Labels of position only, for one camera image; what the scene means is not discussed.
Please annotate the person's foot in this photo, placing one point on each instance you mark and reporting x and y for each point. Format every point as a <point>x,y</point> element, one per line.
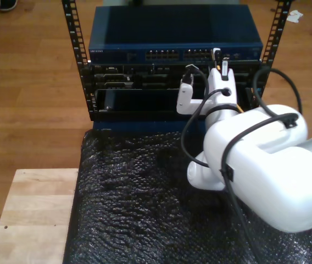
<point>7,4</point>

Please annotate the blue network switch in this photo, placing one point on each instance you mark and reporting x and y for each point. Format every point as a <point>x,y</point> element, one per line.
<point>172,27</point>

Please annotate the black bubble mat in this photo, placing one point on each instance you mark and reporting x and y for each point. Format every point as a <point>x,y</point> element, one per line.
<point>131,206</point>

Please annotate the white crumpled paper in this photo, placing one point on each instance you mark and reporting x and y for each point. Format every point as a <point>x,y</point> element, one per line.
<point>294,16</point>

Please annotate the black rack server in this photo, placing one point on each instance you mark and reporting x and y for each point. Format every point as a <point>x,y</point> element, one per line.
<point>145,77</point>

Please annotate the black perforated rack post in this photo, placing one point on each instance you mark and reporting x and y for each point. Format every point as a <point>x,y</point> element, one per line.
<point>278,22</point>
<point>75,33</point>

